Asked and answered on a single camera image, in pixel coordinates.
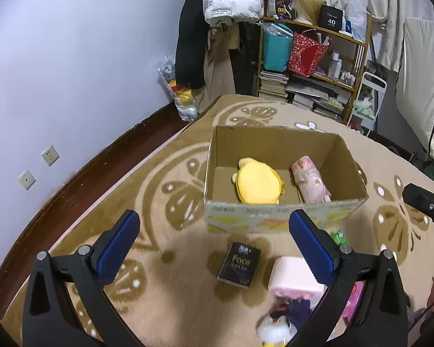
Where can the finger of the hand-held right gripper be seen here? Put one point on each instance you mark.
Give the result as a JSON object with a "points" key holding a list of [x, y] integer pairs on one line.
{"points": [[425, 202]]}

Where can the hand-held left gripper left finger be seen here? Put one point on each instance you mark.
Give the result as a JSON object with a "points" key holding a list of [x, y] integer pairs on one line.
{"points": [[117, 246]]}

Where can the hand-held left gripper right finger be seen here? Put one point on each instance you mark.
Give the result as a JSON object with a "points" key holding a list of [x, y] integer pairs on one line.
{"points": [[311, 249]]}

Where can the green tissue pack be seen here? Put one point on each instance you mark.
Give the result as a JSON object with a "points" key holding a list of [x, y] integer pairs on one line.
{"points": [[339, 238]]}

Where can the pale pink plush toy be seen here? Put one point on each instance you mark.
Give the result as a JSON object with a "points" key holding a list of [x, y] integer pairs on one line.
{"points": [[289, 274]]}

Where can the magenta plush toy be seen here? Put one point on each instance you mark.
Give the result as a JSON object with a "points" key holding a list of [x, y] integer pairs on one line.
{"points": [[351, 302]]}

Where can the black tissue pack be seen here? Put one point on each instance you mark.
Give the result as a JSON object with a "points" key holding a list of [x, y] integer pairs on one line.
{"points": [[238, 265]]}

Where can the printed cardboard box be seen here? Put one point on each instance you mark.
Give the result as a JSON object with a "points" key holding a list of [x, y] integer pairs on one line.
{"points": [[275, 144]]}

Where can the beige patterned rug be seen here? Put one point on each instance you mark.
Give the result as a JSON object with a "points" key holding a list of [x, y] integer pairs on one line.
{"points": [[166, 271]]}

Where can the pink wrapped doll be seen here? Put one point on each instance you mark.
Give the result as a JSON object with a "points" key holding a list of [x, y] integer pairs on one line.
{"points": [[309, 184]]}

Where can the yellow plush toy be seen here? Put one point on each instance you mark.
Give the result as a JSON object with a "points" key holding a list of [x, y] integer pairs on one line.
{"points": [[256, 184]]}

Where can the white duck plush toy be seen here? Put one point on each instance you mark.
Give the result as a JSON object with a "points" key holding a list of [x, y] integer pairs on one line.
{"points": [[275, 329]]}

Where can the grey clothing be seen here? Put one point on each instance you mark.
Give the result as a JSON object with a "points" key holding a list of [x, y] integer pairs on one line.
{"points": [[417, 316]]}

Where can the white duvet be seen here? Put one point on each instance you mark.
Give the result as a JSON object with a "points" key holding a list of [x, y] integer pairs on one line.
{"points": [[419, 79]]}

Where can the white trolley cart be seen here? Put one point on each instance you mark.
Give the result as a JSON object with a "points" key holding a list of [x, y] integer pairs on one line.
{"points": [[374, 79]]}

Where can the pile of books and magazines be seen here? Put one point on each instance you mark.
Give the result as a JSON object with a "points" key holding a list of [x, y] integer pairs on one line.
{"points": [[318, 99]]}

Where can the clear plastic bag of toys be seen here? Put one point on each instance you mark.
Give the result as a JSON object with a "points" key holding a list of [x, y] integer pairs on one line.
{"points": [[181, 97]]}

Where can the row of small bottles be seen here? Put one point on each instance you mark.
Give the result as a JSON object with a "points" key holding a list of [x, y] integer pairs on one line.
{"points": [[335, 65]]}

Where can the stack of books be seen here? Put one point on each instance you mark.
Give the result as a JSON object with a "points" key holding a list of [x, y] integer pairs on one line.
{"points": [[273, 86]]}

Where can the red gift bag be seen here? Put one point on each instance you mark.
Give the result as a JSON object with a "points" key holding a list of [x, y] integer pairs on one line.
{"points": [[305, 56]]}

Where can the teal bag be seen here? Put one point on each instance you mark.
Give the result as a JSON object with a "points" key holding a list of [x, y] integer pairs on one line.
{"points": [[275, 50]]}

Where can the dark hanging garment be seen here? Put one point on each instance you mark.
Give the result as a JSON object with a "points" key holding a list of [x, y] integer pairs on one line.
{"points": [[246, 58]]}

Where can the black box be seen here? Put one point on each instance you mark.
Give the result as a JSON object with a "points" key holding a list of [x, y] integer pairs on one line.
{"points": [[331, 20]]}

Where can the beige hanging garment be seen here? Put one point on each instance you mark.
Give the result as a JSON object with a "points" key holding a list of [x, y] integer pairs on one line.
{"points": [[217, 65]]}

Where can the wooden shelf rack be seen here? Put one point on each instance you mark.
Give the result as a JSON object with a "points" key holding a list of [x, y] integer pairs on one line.
{"points": [[303, 24]]}

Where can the black hanging coat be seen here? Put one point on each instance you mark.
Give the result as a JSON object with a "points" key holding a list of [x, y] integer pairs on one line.
{"points": [[190, 36]]}

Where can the blonde wig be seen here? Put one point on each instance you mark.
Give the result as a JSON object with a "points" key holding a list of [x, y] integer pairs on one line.
{"points": [[307, 1]]}

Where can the white wall socket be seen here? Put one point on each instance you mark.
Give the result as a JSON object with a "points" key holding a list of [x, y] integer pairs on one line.
{"points": [[26, 180], [50, 155]]}

